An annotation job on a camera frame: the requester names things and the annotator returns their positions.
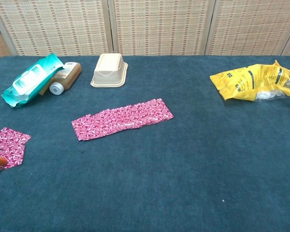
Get pink patterned packet strip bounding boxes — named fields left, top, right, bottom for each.
left=71, top=98, right=174, bottom=142

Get teal wet wipes pack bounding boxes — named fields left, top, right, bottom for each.
left=0, top=52, right=65, bottom=109

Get brown bottle with white cap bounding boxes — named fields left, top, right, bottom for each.
left=49, top=62, right=83, bottom=95

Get beige plastic container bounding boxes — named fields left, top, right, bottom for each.
left=90, top=53, right=129, bottom=87

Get blue table cloth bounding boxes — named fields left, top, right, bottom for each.
left=0, top=55, right=290, bottom=232

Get yellow crumpled plastic bag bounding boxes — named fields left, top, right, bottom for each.
left=209, top=59, right=290, bottom=102

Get white pads in clear plastic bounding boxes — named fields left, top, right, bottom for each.
left=255, top=88, right=285, bottom=102

